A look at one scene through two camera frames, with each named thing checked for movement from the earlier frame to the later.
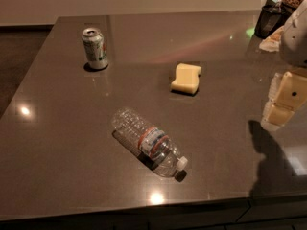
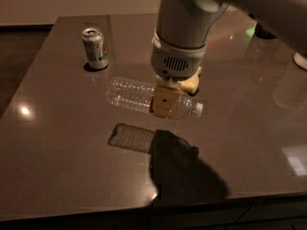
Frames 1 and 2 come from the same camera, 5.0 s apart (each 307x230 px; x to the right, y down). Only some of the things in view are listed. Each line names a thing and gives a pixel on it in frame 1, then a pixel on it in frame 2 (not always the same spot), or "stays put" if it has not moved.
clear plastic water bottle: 149,145 -> 131,95
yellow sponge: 187,77 stays put
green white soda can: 95,48 stays put
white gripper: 295,40 -> 175,62
